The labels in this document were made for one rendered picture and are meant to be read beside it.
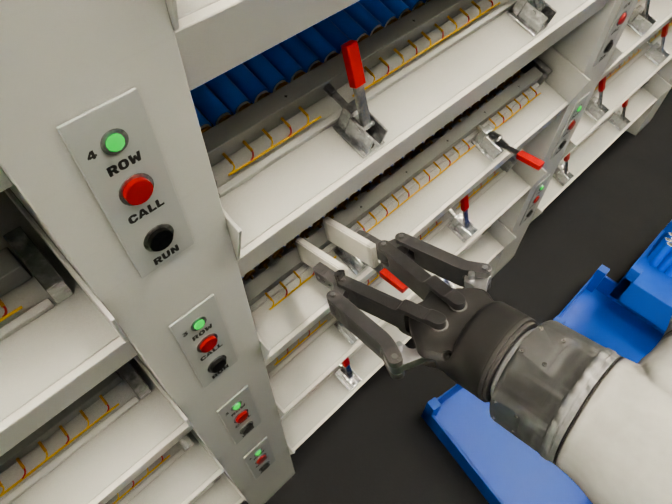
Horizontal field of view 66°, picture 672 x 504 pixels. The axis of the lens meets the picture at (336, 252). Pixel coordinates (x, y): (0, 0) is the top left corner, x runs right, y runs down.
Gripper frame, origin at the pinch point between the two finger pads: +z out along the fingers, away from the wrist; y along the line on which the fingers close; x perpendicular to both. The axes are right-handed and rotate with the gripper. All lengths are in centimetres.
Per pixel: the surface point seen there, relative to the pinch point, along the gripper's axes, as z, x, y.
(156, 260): -4.0, -15.0, 16.2
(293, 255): 6.5, 3.5, 1.2
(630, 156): 10, 59, -111
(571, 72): 2.0, 4.2, -49.5
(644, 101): 12, 45, -115
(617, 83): 9, 26, -87
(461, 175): 3.5, 8.1, -25.1
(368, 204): 5.9, 3.9, -10.2
